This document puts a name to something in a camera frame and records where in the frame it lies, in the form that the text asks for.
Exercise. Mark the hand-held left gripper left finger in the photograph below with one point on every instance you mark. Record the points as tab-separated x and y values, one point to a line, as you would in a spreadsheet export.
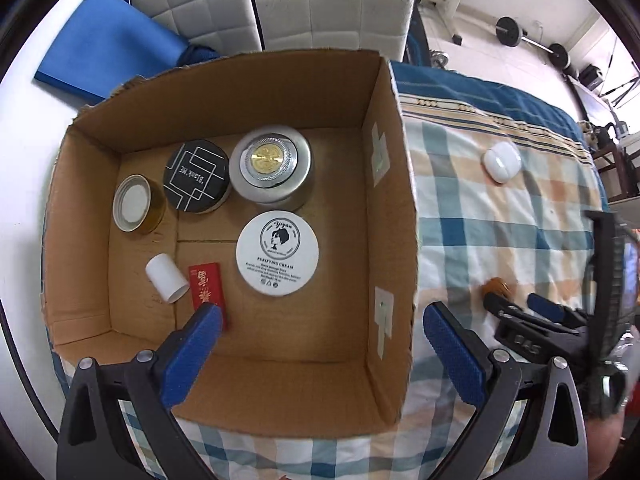
192	355

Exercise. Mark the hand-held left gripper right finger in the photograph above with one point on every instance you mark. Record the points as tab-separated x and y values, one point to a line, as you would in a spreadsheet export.
455	355

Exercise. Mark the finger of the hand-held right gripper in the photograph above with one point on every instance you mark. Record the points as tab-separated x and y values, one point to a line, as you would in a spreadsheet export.
547	306
502	306

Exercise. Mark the small brown round object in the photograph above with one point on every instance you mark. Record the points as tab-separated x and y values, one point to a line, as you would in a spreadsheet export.
496	286

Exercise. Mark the small red box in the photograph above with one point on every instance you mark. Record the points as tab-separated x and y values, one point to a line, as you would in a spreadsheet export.
205	285

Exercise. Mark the small white plastic bottle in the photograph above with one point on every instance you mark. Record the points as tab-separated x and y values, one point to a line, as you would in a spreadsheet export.
166	278

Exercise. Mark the cardboard box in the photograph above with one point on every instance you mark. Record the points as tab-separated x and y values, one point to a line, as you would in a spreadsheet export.
300	355

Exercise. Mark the white round cream jar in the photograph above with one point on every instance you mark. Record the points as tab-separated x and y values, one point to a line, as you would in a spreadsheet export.
277	253

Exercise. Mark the black round tin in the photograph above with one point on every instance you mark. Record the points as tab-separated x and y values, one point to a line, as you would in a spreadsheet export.
196	175

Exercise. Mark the silver round coin case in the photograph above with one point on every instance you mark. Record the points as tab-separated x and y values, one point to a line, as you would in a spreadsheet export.
272	165

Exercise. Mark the person's right hand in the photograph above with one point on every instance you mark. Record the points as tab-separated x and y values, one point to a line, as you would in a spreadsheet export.
605	445

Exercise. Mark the checked blanket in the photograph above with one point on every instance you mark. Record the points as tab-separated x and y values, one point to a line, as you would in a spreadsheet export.
500	230

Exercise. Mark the white earbud case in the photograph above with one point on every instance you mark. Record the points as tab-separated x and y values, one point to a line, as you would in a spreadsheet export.
501	162

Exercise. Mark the dark wooden chair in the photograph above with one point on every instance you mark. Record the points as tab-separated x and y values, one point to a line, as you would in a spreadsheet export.
620	165

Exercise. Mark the pair of light shoes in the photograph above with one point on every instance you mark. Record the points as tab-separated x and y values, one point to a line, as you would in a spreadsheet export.
590	129

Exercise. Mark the black tripod stand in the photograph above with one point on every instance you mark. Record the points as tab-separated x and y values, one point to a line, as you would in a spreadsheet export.
622	91

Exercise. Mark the black speaker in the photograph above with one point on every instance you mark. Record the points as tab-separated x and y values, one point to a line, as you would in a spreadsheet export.
590	75

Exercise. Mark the small metal dumbbell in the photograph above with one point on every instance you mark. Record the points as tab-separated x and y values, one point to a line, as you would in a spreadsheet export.
439	59

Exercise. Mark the short barbell with black plates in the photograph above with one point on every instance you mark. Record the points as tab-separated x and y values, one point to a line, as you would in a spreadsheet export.
509	31

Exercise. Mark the dark blue patterned cloth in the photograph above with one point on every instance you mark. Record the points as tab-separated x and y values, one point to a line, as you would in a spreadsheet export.
416	35

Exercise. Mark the dark blue bag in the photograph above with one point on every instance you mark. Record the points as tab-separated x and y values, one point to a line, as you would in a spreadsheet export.
200	56

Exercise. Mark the white bench press rack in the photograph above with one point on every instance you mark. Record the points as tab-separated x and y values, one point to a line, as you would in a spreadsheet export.
452	0

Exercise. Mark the blue foam mat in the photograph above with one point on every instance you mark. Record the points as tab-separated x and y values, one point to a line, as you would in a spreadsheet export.
110	45

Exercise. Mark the grey padded chair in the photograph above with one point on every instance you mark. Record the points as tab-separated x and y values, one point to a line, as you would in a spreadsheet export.
335	5
200	5

